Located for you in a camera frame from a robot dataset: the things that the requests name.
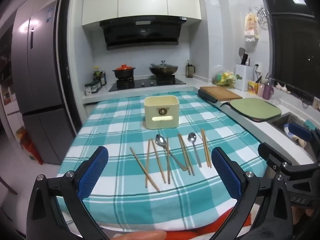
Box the hanging plastic bag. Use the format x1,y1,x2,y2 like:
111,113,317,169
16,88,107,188
244,12,259,42

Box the dark window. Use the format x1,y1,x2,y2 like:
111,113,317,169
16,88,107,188
260,0,320,105

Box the black glass gas stove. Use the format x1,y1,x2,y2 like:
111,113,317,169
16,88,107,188
108,76,187,92

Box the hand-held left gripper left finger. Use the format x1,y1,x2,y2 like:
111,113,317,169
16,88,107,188
26,146,110,240

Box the white knife block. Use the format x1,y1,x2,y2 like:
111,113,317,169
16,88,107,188
235,64,253,92

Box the condiment bottles and jars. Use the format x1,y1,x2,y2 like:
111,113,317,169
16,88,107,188
84,81,102,95

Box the sauce bottle with yellow cap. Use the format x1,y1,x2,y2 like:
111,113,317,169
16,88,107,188
93,66,101,87

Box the person's left hand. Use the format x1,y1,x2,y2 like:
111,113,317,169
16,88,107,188
109,230,167,240

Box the brown water jug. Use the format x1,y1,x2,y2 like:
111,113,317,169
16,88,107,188
185,62,195,78

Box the wok with glass lid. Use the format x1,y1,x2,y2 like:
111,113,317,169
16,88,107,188
149,60,179,77

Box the teal white checked cloth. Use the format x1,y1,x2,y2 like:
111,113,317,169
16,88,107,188
56,89,268,232

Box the green cutting board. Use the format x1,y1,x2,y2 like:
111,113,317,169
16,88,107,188
220,99,282,123

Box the cream utensil box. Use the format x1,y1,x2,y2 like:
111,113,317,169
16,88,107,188
144,95,180,130

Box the clear plastic bag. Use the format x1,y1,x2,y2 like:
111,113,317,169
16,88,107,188
212,65,237,88

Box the black range hood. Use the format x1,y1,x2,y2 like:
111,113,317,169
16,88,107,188
99,16,188,51

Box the dark rolled mat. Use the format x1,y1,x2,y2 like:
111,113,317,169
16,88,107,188
197,90,221,103

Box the metal spoon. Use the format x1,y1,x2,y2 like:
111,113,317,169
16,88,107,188
187,132,202,168
155,134,188,171

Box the purple cup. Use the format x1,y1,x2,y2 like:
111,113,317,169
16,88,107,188
262,84,274,100

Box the person's right hand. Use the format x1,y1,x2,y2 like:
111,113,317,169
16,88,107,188
291,203,314,232

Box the steel sink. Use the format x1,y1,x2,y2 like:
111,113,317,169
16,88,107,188
266,112,320,161

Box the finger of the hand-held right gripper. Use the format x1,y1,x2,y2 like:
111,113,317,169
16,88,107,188
257,142,295,173
287,122,320,143

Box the metal wall hook rack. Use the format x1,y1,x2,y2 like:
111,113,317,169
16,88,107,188
254,6,272,28

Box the wooden cutting board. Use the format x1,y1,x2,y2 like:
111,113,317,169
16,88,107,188
199,86,243,102

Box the yellow box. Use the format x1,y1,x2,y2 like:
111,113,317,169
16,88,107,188
247,81,258,95

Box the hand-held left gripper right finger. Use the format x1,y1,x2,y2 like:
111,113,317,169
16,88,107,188
211,146,295,240

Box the grey refrigerator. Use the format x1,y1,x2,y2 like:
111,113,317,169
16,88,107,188
11,0,78,165

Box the black pot with orange lid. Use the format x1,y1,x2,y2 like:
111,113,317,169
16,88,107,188
112,64,137,80

